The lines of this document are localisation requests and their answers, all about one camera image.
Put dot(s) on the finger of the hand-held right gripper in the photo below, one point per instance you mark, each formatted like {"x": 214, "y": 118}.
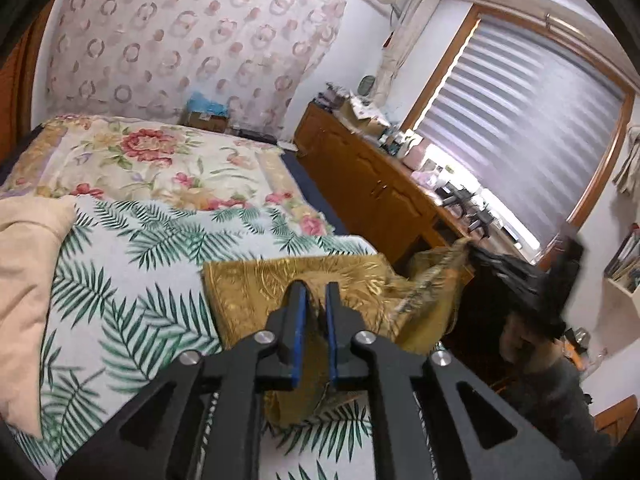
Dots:
{"x": 495, "y": 262}

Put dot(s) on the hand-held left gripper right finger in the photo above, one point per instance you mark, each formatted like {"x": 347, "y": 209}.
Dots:
{"x": 332, "y": 340}

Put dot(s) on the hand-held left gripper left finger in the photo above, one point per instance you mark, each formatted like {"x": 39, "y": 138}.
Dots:
{"x": 300, "y": 340}

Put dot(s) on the gold patterned shirt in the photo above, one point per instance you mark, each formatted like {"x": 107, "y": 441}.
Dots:
{"x": 250, "y": 285}

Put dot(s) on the person's right forearm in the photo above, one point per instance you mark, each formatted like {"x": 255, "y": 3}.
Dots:
{"x": 565, "y": 410}

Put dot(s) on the person's right hand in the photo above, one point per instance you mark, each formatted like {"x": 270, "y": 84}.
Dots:
{"x": 525, "y": 347}

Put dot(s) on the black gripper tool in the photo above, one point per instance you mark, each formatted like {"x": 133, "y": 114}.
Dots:
{"x": 480, "y": 220}
{"x": 456, "y": 195}

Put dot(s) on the pink container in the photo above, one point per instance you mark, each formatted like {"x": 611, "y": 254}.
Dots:
{"x": 427, "y": 179}

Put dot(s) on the wooden sideboard cabinet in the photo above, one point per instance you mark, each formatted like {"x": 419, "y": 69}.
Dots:
{"x": 380, "y": 195}

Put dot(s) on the hanging pale cloth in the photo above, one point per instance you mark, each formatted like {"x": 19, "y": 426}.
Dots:
{"x": 629, "y": 160}

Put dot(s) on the grey striped window blind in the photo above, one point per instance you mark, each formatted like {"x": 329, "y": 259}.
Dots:
{"x": 525, "y": 110}

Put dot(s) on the palm leaf print sheet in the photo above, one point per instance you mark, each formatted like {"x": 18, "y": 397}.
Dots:
{"x": 150, "y": 260}

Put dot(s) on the open cardboard box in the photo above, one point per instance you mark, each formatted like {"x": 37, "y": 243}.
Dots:
{"x": 367, "y": 120}

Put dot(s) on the black flat item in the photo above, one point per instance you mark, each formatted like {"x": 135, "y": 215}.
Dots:
{"x": 256, "y": 135}

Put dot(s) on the small round mirror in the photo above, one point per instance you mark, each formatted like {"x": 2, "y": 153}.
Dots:
{"x": 367, "y": 85}

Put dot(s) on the patterned cloth bundle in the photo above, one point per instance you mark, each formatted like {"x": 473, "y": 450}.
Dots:
{"x": 332, "y": 96}

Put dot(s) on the small cardboard box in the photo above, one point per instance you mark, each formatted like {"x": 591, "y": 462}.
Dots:
{"x": 207, "y": 122}

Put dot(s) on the beige tied curtain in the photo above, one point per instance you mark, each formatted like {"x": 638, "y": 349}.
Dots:
{"x": 405, "y": 35}

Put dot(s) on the floral blanket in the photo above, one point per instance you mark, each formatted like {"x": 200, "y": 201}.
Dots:
{"x": 150, "y": 145}

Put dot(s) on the beige blanket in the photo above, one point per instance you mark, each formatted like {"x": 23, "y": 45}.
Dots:
{"x": 25, "y": 285}

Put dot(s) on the wooden headboard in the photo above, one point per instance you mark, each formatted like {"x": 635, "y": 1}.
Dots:
{"x": 20, "y": 85}

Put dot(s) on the wall shelf with books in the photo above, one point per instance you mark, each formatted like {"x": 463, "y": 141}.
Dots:
{"x": 625, "y": 265}

